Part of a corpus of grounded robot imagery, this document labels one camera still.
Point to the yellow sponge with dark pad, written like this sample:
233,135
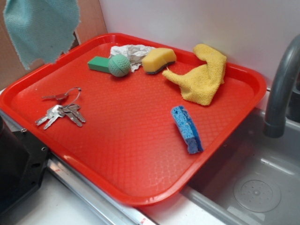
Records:
157,59

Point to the grey plastic sink basin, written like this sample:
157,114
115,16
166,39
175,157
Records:
251,179

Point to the red plastic tray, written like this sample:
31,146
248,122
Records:
129,146

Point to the blue sponge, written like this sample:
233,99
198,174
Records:
187,129

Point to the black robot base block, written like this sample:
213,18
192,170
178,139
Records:
23,160

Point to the silver key bunch on ring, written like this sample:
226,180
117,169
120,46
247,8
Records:
60,111

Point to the grey faucet spout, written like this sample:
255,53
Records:
284,98

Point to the silver metal rail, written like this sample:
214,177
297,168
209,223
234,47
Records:
66,198

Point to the brown cardboard panel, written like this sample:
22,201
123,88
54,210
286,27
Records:
11,67

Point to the yellow cloth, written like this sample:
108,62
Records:
200,84

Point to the green rectangular block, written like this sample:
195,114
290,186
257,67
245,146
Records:
99,64

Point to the light blue cloth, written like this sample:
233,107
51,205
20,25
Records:
41,29

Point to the crumpled white paper towel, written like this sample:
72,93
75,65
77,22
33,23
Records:
134,53

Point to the green dimpled ball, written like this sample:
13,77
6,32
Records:
119,65

